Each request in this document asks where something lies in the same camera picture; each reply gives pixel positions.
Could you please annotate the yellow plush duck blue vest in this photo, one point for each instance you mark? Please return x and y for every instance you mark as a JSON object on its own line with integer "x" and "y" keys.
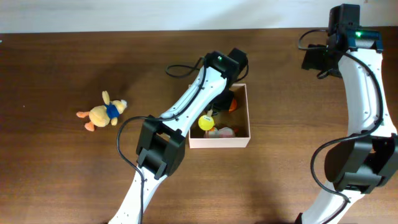
{"x": 105, "y": 114}

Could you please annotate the open beige cardboard box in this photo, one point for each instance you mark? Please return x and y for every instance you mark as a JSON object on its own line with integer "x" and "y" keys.
{"x": 237, "y": 120}

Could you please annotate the pink duck toy with hat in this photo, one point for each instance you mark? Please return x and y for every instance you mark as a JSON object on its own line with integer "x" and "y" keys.
{"x": 225, "y": 132}

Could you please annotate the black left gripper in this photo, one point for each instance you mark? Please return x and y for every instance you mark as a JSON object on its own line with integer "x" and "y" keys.
{"x": 222, "y": 107}

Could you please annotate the yellow wooden rattle drum toy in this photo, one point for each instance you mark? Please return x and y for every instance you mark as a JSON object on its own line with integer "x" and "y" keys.
{"x": 206, "y": 122}

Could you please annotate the orange round perforated puck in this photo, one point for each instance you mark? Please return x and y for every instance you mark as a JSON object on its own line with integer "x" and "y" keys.
{"x": 233, "y": 106}

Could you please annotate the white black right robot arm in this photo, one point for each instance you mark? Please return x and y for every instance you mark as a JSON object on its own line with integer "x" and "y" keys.
{"x": 367, "y": 157}

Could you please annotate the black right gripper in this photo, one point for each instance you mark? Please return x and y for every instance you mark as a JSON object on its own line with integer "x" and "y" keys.
{"x": 312, "y": 58}

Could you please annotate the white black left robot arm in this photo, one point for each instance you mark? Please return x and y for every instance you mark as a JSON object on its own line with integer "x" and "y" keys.
{"x": 161, "y": 145}

